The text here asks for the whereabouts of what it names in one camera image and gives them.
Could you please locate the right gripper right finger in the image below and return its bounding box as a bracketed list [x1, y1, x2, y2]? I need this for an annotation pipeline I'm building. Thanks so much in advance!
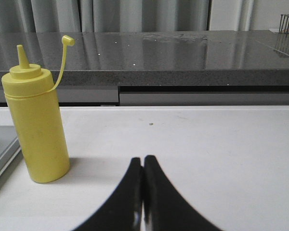
[144, 155, 220, 231]

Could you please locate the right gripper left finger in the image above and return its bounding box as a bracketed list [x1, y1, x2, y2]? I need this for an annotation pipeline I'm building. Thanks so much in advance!
[75, 157, 143, 231]

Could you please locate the grey curtain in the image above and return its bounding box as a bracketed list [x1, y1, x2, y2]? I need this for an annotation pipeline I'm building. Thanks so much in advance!
[0, 0, 211, 33]

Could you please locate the digital kitchen scale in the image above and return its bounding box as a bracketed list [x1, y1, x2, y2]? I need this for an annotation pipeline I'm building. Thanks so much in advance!
[0, 126, 20, 176]

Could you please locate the yellow squeeze bottle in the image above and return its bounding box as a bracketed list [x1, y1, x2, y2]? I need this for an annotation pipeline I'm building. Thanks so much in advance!
[1, 35, 75, 183]

